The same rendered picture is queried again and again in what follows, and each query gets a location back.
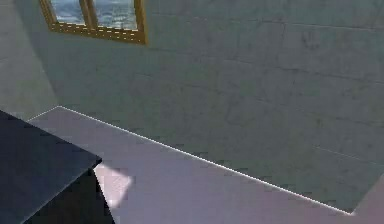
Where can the wooden framed window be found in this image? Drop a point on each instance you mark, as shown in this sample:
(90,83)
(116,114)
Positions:
(100,32)

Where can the dark blue table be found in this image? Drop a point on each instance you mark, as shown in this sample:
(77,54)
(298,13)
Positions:
(36,166)

